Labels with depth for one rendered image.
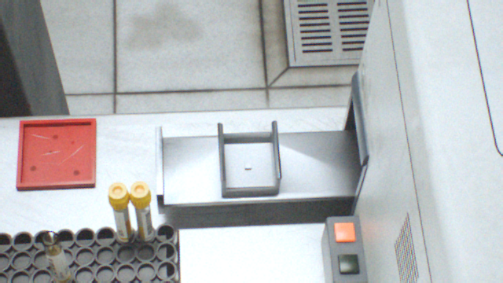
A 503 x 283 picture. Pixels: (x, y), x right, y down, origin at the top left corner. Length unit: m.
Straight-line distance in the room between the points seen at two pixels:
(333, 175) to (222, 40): 1.20
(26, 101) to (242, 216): 0.46
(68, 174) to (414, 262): 0.38
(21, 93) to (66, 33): 0.83
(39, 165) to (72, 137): 0.04
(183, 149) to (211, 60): 1.15
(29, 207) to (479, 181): 0.45
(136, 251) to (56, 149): 0.14
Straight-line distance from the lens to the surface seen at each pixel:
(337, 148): 0.89
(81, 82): 2.02
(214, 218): 0.90
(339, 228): 0.84
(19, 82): 1.24
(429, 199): 0.61
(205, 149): 0.89
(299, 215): 0.91
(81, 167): 0.93
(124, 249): 0.87
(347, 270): 0.83
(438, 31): 0.65
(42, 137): 0.95
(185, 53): 2.04
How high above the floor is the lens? 1.70
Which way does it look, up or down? 61 degrees down
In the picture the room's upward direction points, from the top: 4 degrees clockwise
